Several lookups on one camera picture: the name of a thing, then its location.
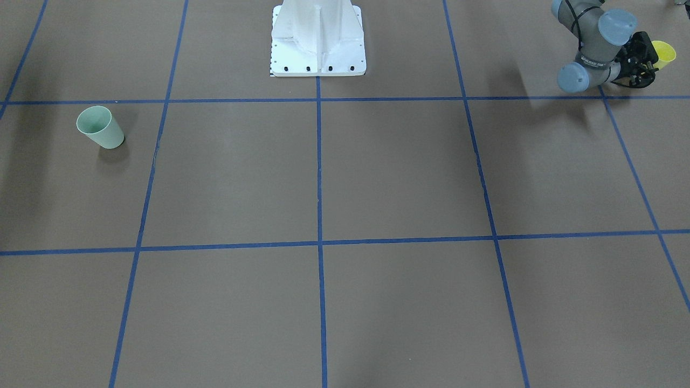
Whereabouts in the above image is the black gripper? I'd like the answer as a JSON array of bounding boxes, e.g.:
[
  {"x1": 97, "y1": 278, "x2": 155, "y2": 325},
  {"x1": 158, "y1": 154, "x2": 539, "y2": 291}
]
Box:
[{"x1": 613, "y1": 32, "x2": 659, "y2": 89}]

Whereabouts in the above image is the green plastic cup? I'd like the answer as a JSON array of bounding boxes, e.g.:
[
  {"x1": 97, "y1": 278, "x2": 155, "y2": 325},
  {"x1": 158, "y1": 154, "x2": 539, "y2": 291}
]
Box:
[{"x1": 75, "y1": 106, "x2": 125, "y2": 149}]

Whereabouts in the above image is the yellow plastic cup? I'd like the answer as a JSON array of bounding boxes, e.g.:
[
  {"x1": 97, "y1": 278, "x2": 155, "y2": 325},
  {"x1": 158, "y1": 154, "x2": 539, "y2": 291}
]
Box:
[{"x1": 652, "y1": 40, "x2": 676, "y2": 70}]

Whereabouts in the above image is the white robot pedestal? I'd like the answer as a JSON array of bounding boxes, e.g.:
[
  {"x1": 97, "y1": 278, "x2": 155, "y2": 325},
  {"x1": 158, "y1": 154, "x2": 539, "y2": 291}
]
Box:
[{"x1": 270, "y1": 1, "x2": 367, "y2": 77}]

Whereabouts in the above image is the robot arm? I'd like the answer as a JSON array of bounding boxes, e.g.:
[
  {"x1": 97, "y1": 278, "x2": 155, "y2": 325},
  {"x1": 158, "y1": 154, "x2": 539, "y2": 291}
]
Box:
[{"x1": 550, "y1": 1, "x2": 659, "y2": 93}]

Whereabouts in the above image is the brown table mat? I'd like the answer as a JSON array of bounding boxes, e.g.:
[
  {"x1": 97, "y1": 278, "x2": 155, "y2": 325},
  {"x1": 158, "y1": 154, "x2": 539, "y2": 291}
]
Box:
[{"x1": 2, "y1": 1, "x2": 688, "y2": 387}]

